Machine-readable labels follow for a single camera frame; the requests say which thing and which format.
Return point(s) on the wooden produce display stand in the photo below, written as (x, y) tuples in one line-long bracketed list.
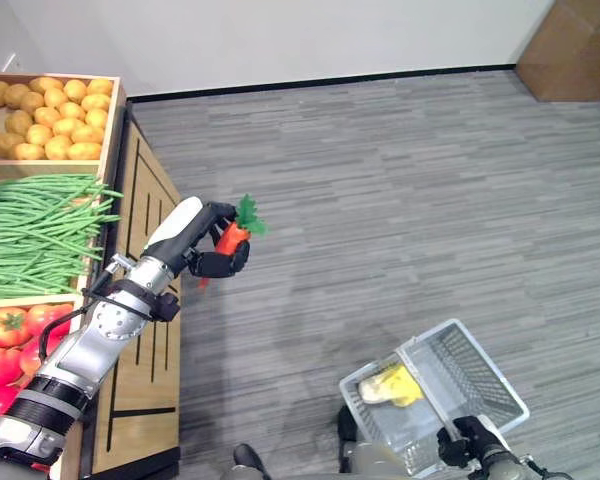
[(150, 210)]

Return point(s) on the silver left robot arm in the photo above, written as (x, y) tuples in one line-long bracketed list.
[(80, 355)]

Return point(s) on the wooden potato crate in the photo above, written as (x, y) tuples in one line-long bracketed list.
[(111, 125)]

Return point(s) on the white plastic shopping basket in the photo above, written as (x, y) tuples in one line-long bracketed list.
[(470, 370)]

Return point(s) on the dark robot foot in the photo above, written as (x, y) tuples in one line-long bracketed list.
[(247, 457)]

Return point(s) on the wooden tomato crate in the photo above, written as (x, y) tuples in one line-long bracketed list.
[(75, 300)]

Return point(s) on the wooden bean crate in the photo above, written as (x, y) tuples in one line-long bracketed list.
[(101, 235)]

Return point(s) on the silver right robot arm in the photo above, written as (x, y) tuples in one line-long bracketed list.
[(505, 465)]

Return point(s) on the orange carrot with green leaves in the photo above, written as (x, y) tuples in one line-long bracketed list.
[(228, 238)]

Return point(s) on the brown cardboard box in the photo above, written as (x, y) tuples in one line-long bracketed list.
[(565, 50)]

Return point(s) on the silver robot leg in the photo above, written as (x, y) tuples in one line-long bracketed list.
[(370, 457)]

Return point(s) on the green long beans pile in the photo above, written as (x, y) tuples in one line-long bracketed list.
[(30, 225)]

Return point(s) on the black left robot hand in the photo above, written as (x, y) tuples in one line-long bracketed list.
[(172, 230)]

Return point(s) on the yellow corn cob with husk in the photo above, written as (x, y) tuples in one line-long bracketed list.
[(402, 386)]

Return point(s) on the yellow potato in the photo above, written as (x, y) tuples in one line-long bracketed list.
[(47, 116), (96, 118), (58, 147), (87, 134), (39, 134), (96, 102), (84, 151), (55, 97), (100, 86), (29, 151), (45, 84), (72, 110), (68, 126), (75, 90)]

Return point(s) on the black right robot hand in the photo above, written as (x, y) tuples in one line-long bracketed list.
[(467, 442)]

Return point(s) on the black baseboard strip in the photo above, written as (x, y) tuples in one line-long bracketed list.
[(330, 80)]

